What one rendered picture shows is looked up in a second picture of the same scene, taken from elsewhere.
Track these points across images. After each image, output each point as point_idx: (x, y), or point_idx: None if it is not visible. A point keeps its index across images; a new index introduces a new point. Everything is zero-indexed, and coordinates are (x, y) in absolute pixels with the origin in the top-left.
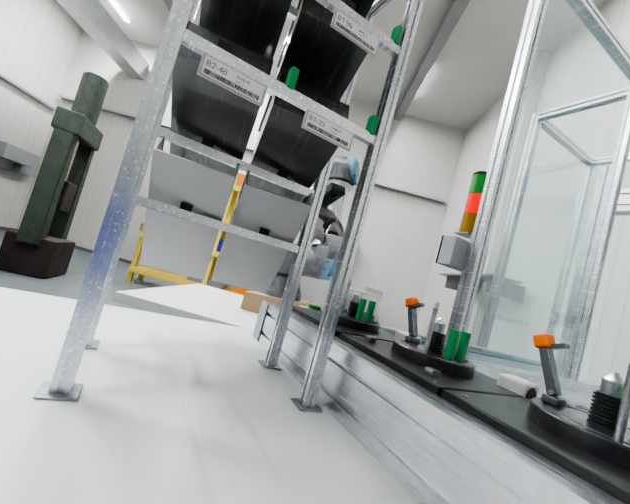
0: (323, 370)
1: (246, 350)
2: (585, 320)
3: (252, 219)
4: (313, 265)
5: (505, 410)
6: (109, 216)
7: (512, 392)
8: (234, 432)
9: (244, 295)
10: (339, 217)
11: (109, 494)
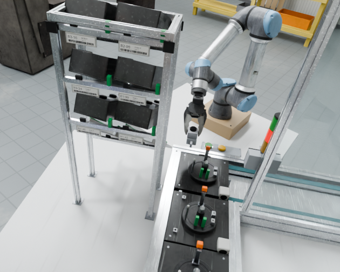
0: (152, 209)
1: None
2: None
3: None
4: (232, 102)
5: (176, 257)
6: (71, 169)
7: (214, 247)
8: (113, 224)
9: None
10: (255, 67)
11: (76, 237)
